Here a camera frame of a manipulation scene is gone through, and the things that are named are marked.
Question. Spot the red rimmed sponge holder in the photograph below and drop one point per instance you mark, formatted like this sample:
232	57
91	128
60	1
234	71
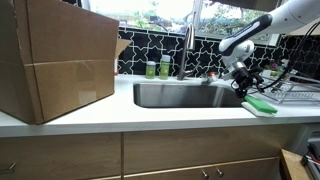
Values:
208	78

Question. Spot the green soap bottle right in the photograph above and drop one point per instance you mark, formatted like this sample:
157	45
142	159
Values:
164	67

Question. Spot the metal dish drying rack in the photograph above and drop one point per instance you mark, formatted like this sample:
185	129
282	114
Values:
295	90

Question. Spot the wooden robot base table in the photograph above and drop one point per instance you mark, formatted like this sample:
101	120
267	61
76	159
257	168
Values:
290	166

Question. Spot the stainless steel sink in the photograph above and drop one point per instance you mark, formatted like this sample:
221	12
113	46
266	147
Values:
156	95

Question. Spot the large cardboard box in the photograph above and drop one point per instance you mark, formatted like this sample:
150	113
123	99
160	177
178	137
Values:
54	58

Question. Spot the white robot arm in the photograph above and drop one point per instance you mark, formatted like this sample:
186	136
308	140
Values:
236	48

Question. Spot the green and white sponge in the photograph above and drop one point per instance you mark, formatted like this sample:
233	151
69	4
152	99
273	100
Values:
258	107

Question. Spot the green soap bottle left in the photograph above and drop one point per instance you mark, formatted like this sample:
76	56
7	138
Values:
150	69

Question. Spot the green soap bottle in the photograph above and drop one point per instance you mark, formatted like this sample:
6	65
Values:
150	69
164	67

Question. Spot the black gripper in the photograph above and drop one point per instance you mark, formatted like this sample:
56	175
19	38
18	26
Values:
246	78

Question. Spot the wooden cabinet drawer front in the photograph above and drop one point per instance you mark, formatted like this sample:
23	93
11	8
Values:
61	157

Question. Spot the wooden cabinet door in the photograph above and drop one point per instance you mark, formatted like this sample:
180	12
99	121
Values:
224	153

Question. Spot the chrome kitchen faucet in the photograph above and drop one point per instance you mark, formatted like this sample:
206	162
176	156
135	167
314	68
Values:
189	45

